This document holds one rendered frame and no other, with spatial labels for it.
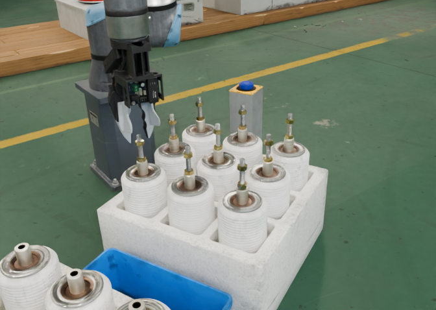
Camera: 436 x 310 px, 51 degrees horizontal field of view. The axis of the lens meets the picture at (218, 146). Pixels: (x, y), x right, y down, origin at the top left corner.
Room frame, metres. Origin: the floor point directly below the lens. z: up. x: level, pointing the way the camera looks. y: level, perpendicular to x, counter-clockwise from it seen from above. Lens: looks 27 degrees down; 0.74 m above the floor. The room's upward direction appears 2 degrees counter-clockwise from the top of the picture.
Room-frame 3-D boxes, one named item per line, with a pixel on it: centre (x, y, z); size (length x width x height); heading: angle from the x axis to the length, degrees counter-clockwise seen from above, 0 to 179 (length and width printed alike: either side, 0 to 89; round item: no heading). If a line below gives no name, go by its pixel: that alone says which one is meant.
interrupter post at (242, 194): (0.72, -0.04, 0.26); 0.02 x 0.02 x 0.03
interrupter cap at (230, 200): (0.72, -0.04, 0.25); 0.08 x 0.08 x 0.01
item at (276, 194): (0.82, -0.10, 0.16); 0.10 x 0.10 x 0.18
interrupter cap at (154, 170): (0.83, 0.16, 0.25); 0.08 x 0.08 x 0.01
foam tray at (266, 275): (0.88, 0.00, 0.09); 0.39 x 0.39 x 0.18; 60
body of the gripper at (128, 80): (0.82, 0.15, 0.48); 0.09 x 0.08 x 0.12; 30
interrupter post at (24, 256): (0.56, 0.31, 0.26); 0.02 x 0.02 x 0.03
